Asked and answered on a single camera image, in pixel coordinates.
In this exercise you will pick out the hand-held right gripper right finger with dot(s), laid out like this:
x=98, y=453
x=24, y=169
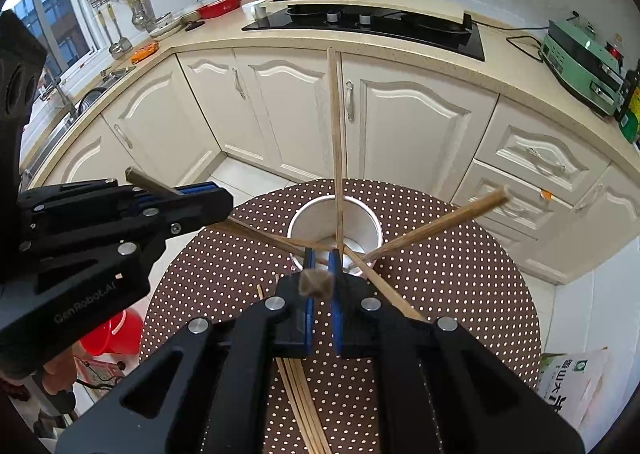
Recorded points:
x=336, y=329

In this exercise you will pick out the hanging metal spoon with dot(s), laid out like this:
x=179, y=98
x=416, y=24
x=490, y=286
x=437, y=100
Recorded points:
x=142, y=16

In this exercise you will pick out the bunch of wooden chopsticks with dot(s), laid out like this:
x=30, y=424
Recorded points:
x=300, y=404

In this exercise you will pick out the dark glass bottle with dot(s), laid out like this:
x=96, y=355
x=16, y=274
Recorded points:
x=631, y=94

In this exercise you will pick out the hanging metal ladle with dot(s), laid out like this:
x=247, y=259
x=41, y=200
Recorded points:
x=119, y=49

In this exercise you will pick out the brown polka dot tablecloth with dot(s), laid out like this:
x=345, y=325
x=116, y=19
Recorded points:
x=450, y=294

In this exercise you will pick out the green bottle yellow cap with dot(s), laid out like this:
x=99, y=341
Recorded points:
x=631, y=129

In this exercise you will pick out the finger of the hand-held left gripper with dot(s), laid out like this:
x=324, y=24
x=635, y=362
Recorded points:
x=75, y=199
x=200, y=214

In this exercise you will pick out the metal faucet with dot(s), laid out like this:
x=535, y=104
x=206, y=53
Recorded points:
x=65, y=99

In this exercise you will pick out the single wooden chopstick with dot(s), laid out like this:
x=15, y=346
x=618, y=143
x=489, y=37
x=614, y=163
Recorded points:
x=315, y=284
x=385, y=291
x=150, y=181
x=336, y=144
x=450, y=219

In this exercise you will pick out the black glass gas hob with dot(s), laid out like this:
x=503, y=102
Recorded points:
x=425, y=41

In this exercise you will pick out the white rice bag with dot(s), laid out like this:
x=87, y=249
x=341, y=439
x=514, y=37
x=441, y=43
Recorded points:
x=570, y=379

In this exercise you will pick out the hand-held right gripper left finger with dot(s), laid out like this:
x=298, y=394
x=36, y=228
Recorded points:
x=310, y=329

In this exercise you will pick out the round metal plate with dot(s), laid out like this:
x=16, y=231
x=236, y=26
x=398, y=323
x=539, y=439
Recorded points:
x=92, y=99

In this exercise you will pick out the white mug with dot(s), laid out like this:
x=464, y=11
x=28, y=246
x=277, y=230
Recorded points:
x=255, y=10

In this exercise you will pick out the cream base cabinets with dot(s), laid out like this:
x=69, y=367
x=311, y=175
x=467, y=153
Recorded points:
x=410, y=134

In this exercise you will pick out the stainless steel sink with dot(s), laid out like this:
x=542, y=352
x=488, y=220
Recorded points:
x=55, y=134

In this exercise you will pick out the stack of white bowls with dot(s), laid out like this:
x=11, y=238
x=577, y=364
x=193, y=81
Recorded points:
x=165, y=26

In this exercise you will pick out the beige kitchen countertop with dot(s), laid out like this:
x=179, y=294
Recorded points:
x=210, y=36

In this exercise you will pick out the person's left hand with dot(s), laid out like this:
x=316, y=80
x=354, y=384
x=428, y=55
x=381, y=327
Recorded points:
x=56, y=376

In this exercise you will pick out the orange scrub pad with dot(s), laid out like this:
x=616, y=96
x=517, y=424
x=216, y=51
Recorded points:
x=145, y=51

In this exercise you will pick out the green electric cooker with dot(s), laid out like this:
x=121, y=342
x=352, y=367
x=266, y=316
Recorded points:
x=575, y=59

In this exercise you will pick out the pink cylindrical cup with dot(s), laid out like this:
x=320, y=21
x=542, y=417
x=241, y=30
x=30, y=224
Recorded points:
x=320, y=219

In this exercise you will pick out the small black object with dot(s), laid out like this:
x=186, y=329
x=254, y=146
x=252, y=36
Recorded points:
x=194, y=25

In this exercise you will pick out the red plastic basket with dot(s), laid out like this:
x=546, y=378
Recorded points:
x=217, y=9

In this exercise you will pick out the red plastic bucket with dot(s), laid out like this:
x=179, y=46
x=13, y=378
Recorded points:
x=115, y=334

